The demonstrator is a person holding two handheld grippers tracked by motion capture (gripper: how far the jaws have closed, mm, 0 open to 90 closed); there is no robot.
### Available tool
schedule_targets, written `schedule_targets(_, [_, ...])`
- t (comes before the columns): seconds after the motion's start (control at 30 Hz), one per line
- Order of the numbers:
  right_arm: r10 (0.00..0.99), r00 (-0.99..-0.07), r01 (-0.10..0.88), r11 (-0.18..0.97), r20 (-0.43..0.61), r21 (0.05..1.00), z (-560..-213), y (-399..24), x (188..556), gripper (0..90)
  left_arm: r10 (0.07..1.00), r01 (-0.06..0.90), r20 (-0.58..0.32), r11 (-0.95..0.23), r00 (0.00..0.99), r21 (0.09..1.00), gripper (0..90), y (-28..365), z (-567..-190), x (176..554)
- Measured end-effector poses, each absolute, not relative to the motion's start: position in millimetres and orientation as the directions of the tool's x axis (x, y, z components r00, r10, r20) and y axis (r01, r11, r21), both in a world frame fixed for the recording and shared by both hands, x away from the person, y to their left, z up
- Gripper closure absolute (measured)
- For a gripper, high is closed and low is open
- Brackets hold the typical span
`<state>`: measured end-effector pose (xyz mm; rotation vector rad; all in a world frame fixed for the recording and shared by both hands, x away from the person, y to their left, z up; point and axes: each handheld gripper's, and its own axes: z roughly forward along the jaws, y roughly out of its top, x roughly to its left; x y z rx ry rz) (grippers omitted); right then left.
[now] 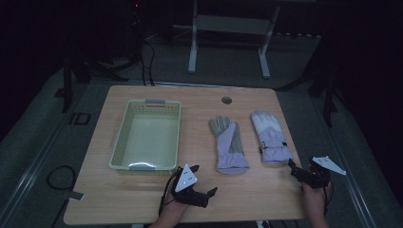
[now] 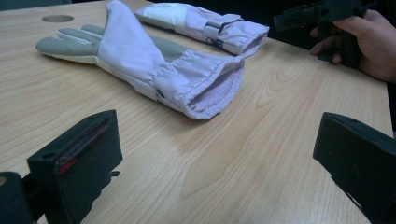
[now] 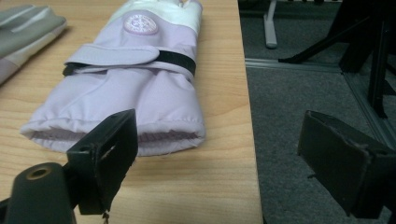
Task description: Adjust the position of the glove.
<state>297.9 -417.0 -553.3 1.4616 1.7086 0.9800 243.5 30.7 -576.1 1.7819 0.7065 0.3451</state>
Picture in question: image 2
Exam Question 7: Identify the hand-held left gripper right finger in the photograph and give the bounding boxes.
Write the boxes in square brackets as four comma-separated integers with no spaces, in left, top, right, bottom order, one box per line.
[312,112,396,224]

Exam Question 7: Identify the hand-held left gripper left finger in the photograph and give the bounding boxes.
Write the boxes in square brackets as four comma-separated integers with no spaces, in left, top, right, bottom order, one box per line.
[26,108,124,224]

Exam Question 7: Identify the round table cable hole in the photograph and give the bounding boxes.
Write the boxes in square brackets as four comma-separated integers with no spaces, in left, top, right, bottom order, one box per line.
[41,14,75,23]

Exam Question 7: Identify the lilac and grey ski glove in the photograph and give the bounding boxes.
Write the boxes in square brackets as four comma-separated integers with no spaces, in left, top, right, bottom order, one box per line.
[35,0,246,120]
[134,2,271,59]

